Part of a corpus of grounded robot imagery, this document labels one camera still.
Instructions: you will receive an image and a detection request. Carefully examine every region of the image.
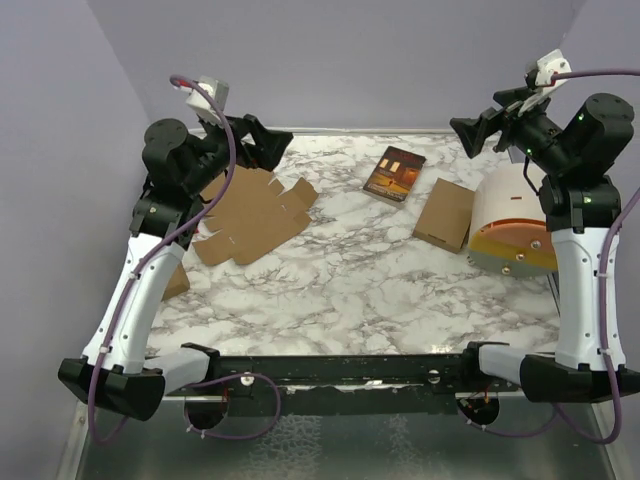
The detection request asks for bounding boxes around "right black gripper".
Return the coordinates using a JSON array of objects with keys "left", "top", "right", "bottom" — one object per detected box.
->
[{"left": 452, "top": 85, "right": 575, "bottom": 173}]

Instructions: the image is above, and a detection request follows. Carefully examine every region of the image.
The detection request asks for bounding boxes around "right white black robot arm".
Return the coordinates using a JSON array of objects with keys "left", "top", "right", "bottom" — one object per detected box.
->
[{"left": 450, "top": 87, "right": 639, "bottom": 403}]

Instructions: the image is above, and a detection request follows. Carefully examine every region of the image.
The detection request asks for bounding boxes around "folded brown cardboard box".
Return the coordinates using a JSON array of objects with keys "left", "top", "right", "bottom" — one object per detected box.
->
[{"left": 412, "top": 178, "right": 475, "bottom": 254}]

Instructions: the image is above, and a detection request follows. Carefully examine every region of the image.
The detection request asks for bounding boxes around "dark orange paperback book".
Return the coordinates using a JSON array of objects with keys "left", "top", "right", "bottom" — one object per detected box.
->
[{"left": 363, "top": 146, "right": 426, "bottom": 209}]

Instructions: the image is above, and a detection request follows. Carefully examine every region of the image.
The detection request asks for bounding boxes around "black mounting rail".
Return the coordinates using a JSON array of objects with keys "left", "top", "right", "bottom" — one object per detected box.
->
[{"left": 179, "top": 341, "right": 526, "bottom": 417}]

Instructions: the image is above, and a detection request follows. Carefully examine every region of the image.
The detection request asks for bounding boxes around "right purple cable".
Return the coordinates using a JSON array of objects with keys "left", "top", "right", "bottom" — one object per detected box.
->
[{"left": 462, "top": 67, "right": 640, "bottom": 445}]

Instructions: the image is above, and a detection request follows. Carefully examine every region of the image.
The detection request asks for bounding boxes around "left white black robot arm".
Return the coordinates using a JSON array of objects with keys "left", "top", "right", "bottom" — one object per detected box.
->
[{"left": 58, "top": 115, "right": 293, "bottom": 421}]

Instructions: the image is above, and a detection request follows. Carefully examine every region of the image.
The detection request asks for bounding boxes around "white orange tape dispenser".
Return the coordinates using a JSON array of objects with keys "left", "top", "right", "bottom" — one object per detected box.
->
[{"left": 468, "top": 164, "right": 557, "bottom": 278}]

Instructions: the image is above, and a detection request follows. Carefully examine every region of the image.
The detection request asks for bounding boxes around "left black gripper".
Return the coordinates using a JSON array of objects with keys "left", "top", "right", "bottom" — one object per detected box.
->
[{"left": 184, "top": 107, "right": 293, "bottom": 195}]

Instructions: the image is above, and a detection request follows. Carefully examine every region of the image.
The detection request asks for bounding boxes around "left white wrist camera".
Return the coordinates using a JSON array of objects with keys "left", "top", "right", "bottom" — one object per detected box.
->
[{"left": 185, "top": 75, "right": 231, "bottom": 126}]

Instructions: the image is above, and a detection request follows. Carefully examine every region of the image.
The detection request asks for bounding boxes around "small cardboard piece left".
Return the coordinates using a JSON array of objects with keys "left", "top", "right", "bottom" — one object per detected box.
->
[{"left": 162, "top": 264, "right": 190, "bottom": 301}]

